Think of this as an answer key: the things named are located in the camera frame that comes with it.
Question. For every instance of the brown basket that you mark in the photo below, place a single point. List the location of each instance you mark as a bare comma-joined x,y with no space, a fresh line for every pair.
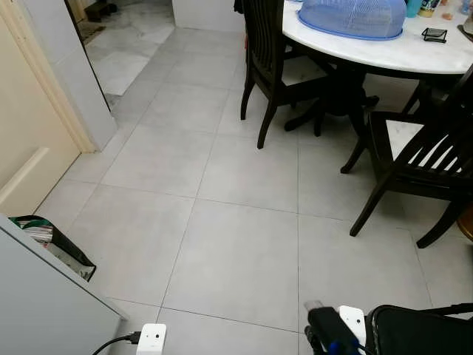
467,224

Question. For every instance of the dark wooden chair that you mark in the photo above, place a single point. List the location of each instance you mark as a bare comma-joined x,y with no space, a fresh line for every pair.
260,44
392,174

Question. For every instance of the metal kettle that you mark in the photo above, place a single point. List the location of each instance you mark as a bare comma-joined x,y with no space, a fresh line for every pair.
466,28

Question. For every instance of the white round marble table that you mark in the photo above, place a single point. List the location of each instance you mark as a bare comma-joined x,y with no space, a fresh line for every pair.
384,52

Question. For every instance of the black padded chair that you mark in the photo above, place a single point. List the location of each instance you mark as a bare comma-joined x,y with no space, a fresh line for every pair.
421,336

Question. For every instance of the labelled jar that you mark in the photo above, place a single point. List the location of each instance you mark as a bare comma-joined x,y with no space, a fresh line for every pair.
429,7

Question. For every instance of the teal cup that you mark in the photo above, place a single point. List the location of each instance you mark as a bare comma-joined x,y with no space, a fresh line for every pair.
412,7

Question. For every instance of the blue mesh food cover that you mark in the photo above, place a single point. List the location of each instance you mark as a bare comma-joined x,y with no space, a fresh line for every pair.
351,16

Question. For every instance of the brown doormat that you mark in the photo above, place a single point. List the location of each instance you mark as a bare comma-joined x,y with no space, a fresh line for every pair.
91,32

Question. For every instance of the black bag with magazines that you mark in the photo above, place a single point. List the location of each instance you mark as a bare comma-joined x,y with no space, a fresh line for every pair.
70,255

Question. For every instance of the cream wooden door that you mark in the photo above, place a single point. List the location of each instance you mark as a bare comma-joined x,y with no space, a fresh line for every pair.
22,111

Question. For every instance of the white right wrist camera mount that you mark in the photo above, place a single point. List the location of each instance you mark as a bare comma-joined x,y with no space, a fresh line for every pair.
353,322

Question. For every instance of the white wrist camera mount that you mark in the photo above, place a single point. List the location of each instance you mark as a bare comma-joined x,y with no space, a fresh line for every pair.
151,340
353,322

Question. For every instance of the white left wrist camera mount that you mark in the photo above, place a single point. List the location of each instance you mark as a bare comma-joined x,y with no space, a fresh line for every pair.
151,340

